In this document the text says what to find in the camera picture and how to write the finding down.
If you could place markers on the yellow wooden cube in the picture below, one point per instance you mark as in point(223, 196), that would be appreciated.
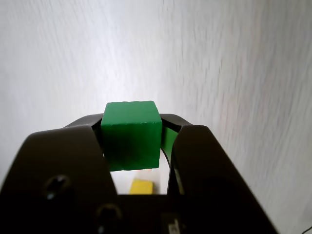
point(141, 187)

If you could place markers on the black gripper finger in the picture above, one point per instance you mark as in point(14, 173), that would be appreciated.
point(207, 170)
point(61, 158)

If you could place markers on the green wooden cube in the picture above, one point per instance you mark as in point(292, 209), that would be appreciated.
point(131, 136)

